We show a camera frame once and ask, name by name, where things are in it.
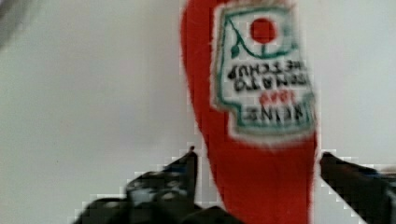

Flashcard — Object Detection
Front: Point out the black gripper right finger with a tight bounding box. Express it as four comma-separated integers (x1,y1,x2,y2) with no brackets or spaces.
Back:
319,152,396,224

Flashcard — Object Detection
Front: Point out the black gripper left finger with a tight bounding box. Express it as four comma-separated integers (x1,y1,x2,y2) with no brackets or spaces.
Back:
73,147,243,224

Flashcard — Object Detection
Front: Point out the red plush ketchup bottle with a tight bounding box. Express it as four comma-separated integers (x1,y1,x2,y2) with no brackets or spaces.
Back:
180,0,317,224

